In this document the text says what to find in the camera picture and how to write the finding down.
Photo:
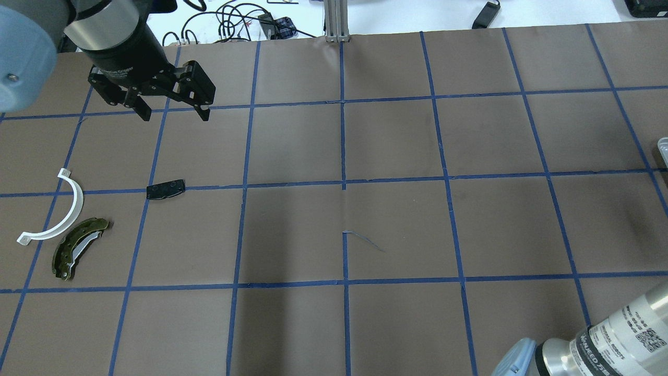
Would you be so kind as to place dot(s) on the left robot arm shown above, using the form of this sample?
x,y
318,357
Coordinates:
x,y
33,31

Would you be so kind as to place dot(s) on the white curved plastic bracket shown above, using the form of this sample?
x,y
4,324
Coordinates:
x,y
75,209

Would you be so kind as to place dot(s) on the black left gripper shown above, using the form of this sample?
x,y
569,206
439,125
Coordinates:
x,y
127,58

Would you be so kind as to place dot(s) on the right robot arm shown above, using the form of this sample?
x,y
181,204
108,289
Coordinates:
x,y
435,237

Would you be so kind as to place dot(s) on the black power adapter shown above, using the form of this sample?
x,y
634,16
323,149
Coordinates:
x,y
486,15

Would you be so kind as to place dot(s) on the black brake pad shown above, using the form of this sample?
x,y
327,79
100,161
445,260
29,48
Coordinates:
x,y
165,190

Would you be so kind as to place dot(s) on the olive green brake shoe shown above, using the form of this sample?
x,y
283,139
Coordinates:
x,y
68,252

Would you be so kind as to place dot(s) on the aluminium frame post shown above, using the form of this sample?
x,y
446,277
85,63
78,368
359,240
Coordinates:
x,y
336,21

